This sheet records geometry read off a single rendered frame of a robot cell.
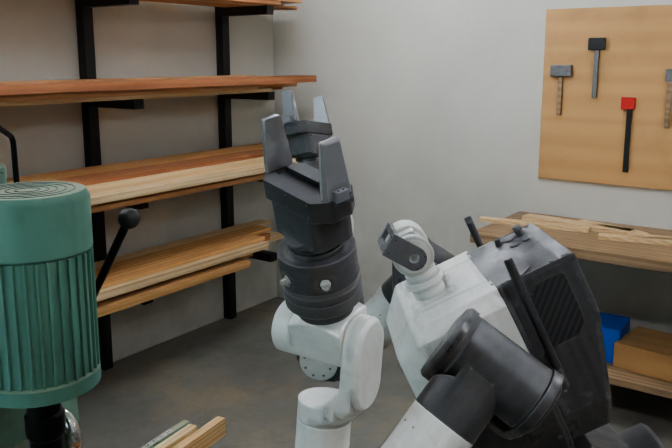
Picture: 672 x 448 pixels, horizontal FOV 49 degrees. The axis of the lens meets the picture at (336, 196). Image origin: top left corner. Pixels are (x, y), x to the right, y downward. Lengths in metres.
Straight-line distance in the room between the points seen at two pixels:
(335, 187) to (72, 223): 0.51
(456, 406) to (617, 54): 3.25
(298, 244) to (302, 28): 4.25
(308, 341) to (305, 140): 0.63
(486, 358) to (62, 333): 0.60
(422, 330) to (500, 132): 3.27
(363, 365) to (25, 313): 0.52
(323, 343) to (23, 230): 0.47
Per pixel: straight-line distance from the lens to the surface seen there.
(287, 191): 0.77
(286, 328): 0.88
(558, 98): 4.13
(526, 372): 0.97
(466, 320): 0.96
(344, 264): 0.79
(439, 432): 0.96
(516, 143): 4.27
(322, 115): 1.51
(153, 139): 4.41
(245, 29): 4.95
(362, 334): 0.83
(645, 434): 1.37
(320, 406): 0.88
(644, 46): 4.03
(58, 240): 1.12
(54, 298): 1.15
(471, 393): 0.96
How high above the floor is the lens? 1.70
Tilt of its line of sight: 11 degrees down
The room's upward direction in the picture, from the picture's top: straight up
